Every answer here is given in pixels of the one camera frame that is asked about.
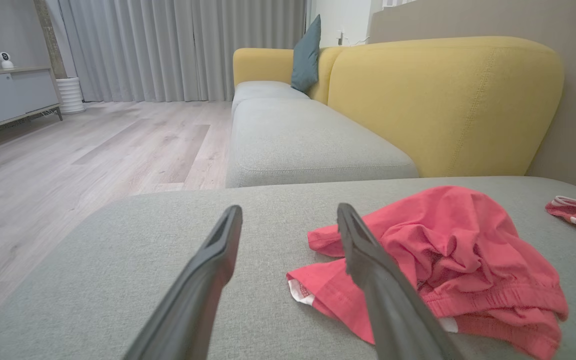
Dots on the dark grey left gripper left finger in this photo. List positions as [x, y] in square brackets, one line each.
[188, 300]

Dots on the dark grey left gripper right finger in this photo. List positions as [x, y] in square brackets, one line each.
[393, 310]

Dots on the red basketball shorts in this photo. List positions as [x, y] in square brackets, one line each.
[468, 240]

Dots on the large grey sofa seat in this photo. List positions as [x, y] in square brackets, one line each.
[168, 220]

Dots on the wide yellow sofa backrest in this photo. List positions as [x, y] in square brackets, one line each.
[443, 100]

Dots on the small grey sofa seat cushion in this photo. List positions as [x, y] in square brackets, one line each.
[263, 90]

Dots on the white ribbed planter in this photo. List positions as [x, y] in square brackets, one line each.
[70, 95]

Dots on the small yellow sofa backrest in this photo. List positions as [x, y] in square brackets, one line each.
[263, 65]

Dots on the grey pleated curtain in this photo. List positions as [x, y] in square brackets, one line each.
[168, 50]

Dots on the teal throw pillow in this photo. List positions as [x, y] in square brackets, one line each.
[307, 60]

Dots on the grey green TV cabinet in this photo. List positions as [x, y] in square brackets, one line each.
[8, 97]

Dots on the brown plant trunk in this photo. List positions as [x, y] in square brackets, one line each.
[50, 40]

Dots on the white security camera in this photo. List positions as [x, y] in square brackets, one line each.
[5, 60]

